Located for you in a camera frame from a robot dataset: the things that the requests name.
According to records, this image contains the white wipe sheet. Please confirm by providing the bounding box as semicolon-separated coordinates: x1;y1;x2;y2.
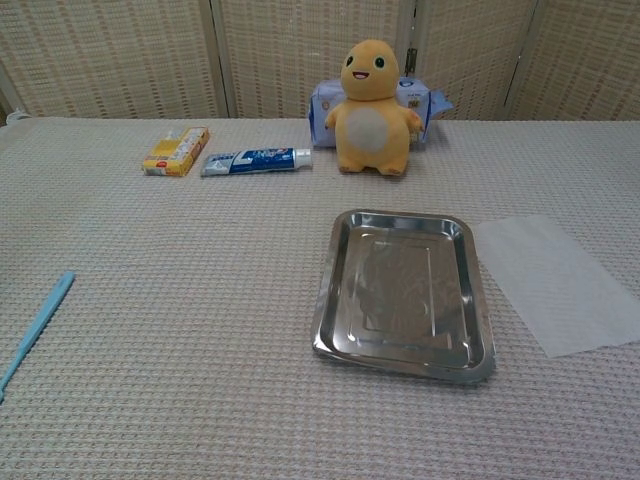
474;215;640;359

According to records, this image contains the beige woven folding screen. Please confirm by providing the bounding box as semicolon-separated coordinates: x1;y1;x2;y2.
0;0;640;122

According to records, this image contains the beige woven tablecloth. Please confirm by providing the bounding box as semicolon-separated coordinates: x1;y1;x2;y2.
0;116;640;480

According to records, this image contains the orange plush dinosaur toy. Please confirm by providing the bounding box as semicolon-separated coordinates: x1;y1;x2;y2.
323;39;425;176

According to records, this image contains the light blue toothbrush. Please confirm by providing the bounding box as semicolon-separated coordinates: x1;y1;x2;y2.
0;271;77;404

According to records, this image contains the lavender wet wipes pack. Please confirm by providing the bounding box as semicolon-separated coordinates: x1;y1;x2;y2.
307;77;454;151

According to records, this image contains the yellow cardboard box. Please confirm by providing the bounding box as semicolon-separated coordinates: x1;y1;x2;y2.
142;126;210;178

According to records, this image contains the stainless steel tray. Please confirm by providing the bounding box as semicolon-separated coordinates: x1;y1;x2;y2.
311;208;498;388

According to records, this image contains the blue white toothpaste tube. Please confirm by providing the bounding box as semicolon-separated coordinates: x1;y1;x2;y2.
200;147;314;178

